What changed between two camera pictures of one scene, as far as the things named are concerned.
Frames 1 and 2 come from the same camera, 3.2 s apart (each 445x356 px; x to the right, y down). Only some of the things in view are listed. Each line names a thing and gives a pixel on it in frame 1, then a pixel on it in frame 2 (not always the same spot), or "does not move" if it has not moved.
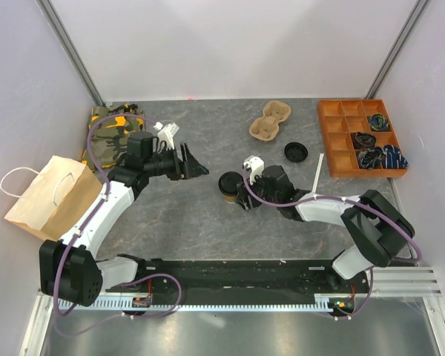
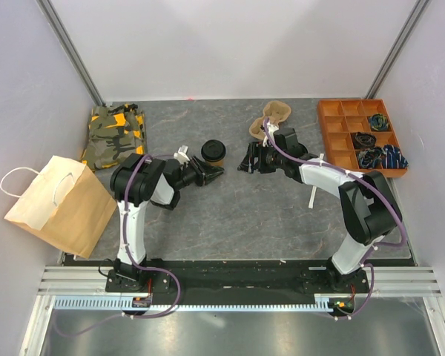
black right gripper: [244, 191] -> [255, 151]
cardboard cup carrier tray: [266, 127] does not move
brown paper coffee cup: [230, 199] -> [215, 164]
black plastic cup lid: [228, 182] -> [213, 150]
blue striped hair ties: [388, 157] does not move
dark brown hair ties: [362, 141] does not move
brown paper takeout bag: [56, 199] does not move
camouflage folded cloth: [109, 127] does not move
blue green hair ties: [378, 122] does not move
